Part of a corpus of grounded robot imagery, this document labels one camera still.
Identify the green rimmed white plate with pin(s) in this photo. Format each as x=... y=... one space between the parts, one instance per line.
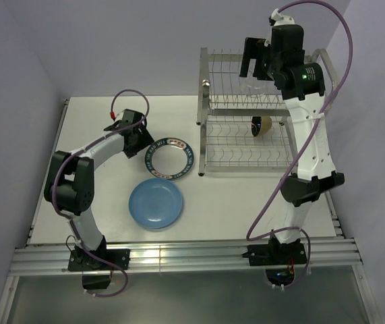
x=169 y=158

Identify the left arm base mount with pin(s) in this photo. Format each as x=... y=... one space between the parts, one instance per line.
x=97 y=275

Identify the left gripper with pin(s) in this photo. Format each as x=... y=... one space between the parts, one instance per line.
x=145 y=140

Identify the blue plate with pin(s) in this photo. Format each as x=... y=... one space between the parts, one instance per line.
x=155 y=203

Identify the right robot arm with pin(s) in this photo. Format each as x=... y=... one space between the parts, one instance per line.
x=312 y=171

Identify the stainless steel dish rack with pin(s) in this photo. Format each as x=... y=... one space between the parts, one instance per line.
x=224 y=116

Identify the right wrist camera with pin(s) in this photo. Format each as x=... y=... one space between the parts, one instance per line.
x=278 y=19

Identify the black bowl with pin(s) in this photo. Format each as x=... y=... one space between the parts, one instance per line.
x=260 y=125

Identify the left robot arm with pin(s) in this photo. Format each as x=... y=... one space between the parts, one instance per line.
x=70 y=183

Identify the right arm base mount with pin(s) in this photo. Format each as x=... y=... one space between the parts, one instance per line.
x=278 y=259

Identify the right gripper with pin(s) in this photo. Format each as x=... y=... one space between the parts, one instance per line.
x=255 y=48

